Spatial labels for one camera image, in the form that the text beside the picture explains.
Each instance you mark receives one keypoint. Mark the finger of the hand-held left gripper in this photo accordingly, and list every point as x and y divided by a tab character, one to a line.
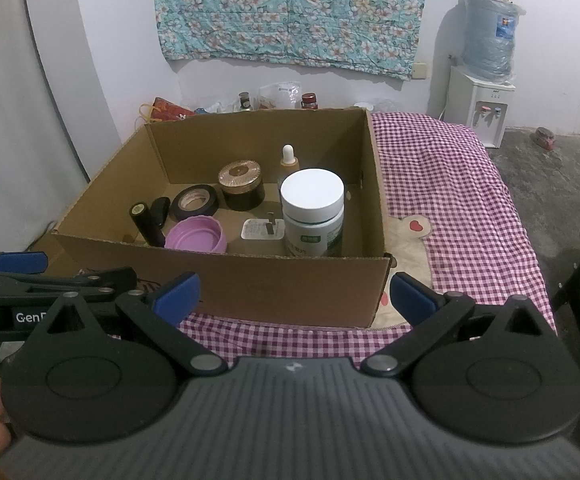
70	282
20	262

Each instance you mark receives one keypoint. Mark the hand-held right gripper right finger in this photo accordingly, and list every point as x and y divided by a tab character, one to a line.
412	296

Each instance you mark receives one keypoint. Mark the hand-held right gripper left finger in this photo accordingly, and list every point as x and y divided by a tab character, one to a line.
177	297

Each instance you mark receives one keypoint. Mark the purple plastic lid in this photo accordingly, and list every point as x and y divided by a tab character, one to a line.
192	235

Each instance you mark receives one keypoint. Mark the black lipstick tube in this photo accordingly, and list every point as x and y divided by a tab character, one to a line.
147	225

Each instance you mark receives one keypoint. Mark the black lipstick cap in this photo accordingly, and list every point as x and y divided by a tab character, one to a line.
161	210

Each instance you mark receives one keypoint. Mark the black tape roll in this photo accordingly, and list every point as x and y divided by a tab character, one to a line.
176	207

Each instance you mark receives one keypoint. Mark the brown cardboard box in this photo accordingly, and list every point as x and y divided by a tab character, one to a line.
270	285

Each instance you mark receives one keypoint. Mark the white charger plug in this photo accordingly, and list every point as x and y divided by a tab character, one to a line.
255	230

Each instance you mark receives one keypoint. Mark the black jar with gold lid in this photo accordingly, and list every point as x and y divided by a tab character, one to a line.
240	190

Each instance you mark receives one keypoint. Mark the white jar with green label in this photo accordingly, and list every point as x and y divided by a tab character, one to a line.
312	195

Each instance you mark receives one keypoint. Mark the amber dropper bottle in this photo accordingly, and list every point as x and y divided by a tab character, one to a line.
289	160

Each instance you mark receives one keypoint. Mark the pink checked blanket with bear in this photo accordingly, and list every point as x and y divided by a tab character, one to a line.
444	185

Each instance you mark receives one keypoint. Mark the grey curtain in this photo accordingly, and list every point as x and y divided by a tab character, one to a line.
0	110

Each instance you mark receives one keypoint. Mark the red plastic bag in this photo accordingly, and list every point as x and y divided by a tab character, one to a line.
167	109

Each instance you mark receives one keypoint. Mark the white plastic bag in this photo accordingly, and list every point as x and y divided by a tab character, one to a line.
215	108

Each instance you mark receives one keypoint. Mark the white water dispenser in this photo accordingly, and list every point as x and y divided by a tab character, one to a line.
469	110

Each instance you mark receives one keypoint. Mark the red object on floor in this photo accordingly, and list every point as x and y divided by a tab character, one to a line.
544	138

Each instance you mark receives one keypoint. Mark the dark glass jar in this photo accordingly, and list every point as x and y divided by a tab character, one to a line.
244	101

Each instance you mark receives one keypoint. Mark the jar with red lid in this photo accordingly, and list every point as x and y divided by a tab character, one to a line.
309	101

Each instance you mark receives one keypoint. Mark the clear plastic bag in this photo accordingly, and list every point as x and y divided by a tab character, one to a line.
280	92

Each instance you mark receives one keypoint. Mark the blue water jug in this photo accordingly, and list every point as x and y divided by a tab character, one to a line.
489	35

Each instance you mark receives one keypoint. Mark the blue floral cloth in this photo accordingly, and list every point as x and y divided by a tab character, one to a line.
295	10

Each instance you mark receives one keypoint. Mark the wall outlet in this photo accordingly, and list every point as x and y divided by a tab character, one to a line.
420	71

